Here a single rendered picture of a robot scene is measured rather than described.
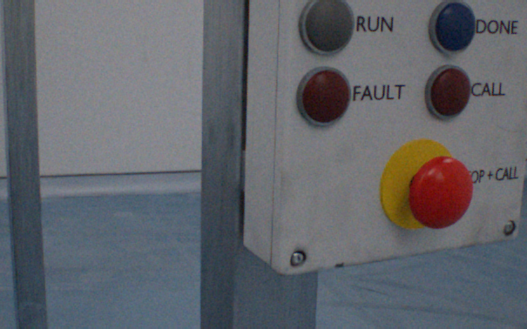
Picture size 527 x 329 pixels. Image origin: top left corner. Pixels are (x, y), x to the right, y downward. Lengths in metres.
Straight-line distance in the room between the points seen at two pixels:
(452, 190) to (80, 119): 3.44
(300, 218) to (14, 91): 1.16
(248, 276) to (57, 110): 3.35
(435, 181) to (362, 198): 0.04
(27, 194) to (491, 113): 1.21
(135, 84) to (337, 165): 3.40
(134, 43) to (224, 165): 3.32
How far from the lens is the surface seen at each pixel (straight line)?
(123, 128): 3.81
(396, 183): 0.42
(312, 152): 0.39
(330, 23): 0.38
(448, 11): 0.42
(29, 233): 1.58
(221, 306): 0.49
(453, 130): 0.44
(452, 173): 0.41
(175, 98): 3.82
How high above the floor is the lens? 1.01
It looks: 13 degrees down
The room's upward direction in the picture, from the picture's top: 2 degrees clockwise
